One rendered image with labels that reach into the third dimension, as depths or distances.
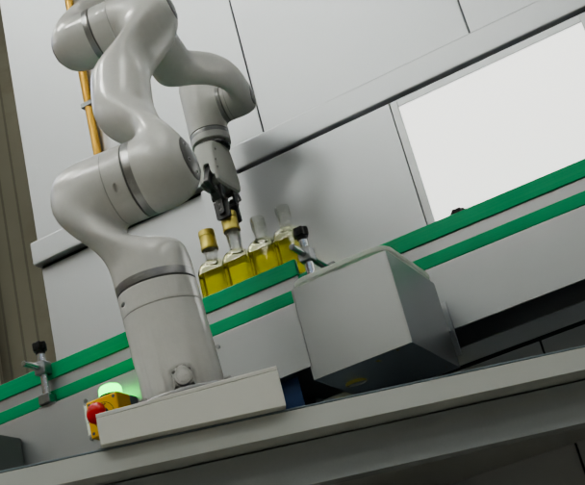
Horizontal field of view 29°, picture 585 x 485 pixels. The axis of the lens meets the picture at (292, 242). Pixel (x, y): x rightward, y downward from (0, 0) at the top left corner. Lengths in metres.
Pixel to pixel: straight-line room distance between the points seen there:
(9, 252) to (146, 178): 3.93
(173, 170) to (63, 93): 1.25
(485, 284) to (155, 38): 0.70
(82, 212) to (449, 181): 0.85
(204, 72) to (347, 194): 0.38
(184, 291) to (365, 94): 0.91
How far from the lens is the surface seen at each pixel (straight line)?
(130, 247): 1.66
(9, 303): 5.49
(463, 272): 2.01
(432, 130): 2.33
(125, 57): 1.91
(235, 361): 2.05
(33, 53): 3.02
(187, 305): 1.63
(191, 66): 2.31
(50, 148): 2.87
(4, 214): 5.69
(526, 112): 2.27
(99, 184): 1.71
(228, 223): 2.30
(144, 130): 1.73
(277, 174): 2.44
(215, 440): 1.52
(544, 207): 2.02
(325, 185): 2.38
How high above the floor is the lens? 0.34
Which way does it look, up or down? 24 degrees up
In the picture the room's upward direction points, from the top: 15 degrees counter-clockwise
